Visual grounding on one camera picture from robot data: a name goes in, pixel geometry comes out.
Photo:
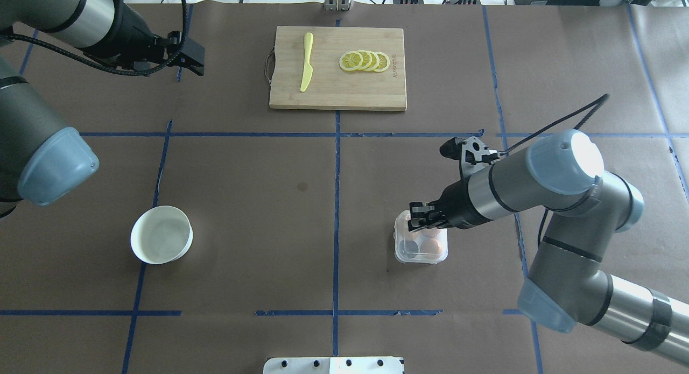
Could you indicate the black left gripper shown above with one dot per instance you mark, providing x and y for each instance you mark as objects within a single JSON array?
[{"x": 122, "y": 37}]

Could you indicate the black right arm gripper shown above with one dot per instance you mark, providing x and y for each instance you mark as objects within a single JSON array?
[{"x": 456, "y": 204}]

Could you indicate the clear plastic egg box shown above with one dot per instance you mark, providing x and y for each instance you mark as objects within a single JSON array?
[{"x": 409, "y": 252}]

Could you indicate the brown egg from bowl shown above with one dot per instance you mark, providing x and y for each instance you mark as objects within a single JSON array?
[{"x": 410, "y": 236}]

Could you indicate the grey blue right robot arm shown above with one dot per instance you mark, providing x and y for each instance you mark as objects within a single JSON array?
[{"x": 565, "y": 174}]

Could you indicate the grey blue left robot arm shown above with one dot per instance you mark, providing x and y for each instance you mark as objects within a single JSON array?
[{"x": 43, "y": 157}]

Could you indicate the brown egg near slot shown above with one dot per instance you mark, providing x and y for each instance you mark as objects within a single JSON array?
[{"x": 432, "y": 247}]

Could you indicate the rear lemon slice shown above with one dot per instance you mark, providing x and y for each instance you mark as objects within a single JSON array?
[{"x": 383, "y": 62}]

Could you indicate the lemon slice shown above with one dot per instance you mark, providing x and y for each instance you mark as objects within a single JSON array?
[
  {"x": 351, "y": 61},
  {"x": 367, "y": 60},
  {"x": 375, "y": 61},
  {"x": 383, "y": 62}
]

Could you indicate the yellow plastic knife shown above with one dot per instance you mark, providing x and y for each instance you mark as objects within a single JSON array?
[{"x": 307, "y": 73}]

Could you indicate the wooden cutting board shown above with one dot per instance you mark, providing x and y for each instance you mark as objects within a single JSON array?
[{"x": 331, "y": 88}]

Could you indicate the front lemon slice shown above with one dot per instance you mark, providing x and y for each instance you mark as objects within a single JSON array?
[{"x": 351, "y": 61}]

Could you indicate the white paper bowl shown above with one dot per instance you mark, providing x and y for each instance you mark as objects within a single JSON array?
[{"x": 162, "y": 234}]

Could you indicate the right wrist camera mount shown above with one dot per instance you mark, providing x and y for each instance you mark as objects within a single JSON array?
[{"x": 471, "y": 153}]

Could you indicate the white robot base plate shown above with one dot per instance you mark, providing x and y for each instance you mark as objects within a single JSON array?
[{"x": 351, "y": 364}]

